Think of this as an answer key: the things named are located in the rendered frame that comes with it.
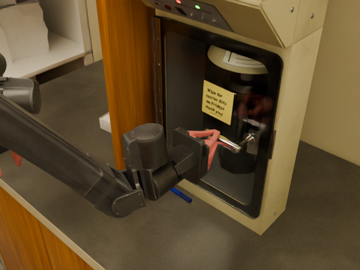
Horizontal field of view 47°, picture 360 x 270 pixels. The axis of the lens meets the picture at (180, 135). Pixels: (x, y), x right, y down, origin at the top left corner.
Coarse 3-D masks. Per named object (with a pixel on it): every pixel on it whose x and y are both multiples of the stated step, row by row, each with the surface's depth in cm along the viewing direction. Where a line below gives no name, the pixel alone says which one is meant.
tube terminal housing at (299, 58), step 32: (320, 0) 70; (224, 32) 77; (320, 32) 76; (288, 64) 71; (288, 96) 76; (288, 128) 82; (288, 160) 90; (192, 192) 107; (288, 192) 99; (256, 224) 95
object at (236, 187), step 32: (192, 32) 81; (192, 64) 85; (224, 64) 79; (256, 64) 74; (192, 96) 89; (256, 96) 77; (192, 128) 94; (224, 128) 87; (256, 128) 81; (224, 160) 91; (256, 160) 84; (224, 192) 96; (256, 192) 89
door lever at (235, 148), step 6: (210, 138) 83; (222, 138) 82; (246, 138) 82; (252, 138) 82; (222, 144) 82; (228, 144) 81; (234, 144) 80; (240, 144) 80; (246, 144) 82; (252, 144) 83; (234, 150) 80; (240, 150) 80
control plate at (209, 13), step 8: (152, 0) 78; (160, 0) 76; (168, 0) 73; (184, 0) 69; (192, 0) 67; (160, 8) 80; (184, 8) 73; (192, 8) 71; (200, 8) 69; (208, 8) 67; (184, 16) 77; (192, 16) 75; (208, 16) 70; (216, 16) 68; (208, 24) 75; (216, 24) 72; (224, 24) 70
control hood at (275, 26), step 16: (144, 0) 81; (208, 0) 64; (224, 0) 60; (240, 0) 58; (256, 0) 57; (272, 0) 58; (288, 0) 62; (224, 16) 67; (240, 16) 63; (256, 16) 60; (272, 16) 60; (288, 16) 64; (240, 32) 70; (256, 32) 66; (272, 32) 63; (288, 32) 66
